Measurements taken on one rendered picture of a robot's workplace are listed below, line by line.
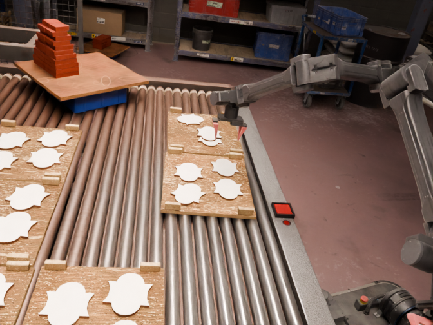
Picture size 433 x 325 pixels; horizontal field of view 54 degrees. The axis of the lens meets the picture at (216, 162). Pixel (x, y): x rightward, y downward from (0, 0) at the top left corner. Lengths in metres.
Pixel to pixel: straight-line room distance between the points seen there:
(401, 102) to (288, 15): 4.98
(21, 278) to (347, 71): 1.13
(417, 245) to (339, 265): 1.98
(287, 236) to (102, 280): 0.66
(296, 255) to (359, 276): 1.48
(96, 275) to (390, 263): 2.26
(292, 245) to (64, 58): 1.43
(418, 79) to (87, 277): 1.01
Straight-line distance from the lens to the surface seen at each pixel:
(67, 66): 2.29
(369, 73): 1.52
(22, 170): 1.75
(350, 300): 2.41
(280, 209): 1.64
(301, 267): 1.45
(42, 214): 1.52
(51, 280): 1.30
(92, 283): 1.28
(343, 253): 3.05
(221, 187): 1.66
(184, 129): 2.06
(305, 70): 1.34
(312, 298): 1.37
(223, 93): 1.66
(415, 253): 0.98
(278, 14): 5.99
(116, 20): 6.20
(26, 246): 1.41
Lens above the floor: 1.88
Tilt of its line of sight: 31 degrees down
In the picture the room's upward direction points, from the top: 9 degrees clockwise
